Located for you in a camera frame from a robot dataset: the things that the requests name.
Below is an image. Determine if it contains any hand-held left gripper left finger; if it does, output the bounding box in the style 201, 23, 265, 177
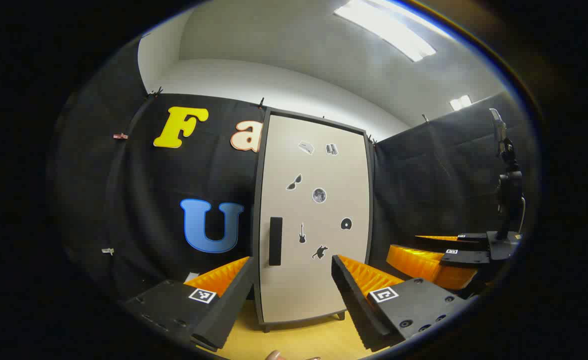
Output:
123, 256, 258, 352

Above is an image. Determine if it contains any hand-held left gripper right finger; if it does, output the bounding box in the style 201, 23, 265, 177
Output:
331, 254, 471, 353

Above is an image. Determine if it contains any small ceiling light panel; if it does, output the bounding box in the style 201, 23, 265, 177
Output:
449, 94, 473, 112

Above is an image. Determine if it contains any black backdrop cloth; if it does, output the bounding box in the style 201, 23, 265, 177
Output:
49, 37, 529, 306

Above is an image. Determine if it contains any large ceiling light panel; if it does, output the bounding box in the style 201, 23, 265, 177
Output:
334, 0, 437, 63

